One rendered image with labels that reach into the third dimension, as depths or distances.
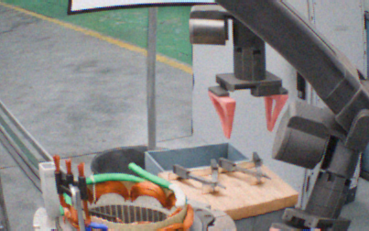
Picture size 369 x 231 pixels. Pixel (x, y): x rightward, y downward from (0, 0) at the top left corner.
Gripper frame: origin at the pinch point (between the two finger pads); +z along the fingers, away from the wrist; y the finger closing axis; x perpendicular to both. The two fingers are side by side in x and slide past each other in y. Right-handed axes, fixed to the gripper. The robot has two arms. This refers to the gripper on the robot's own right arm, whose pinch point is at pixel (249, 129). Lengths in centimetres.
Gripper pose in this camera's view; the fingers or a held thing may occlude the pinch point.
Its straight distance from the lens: 134.4
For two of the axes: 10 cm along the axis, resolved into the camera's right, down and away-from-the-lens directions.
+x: 3.8, 2.9, -8.8
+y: -9.3, 1.2, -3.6
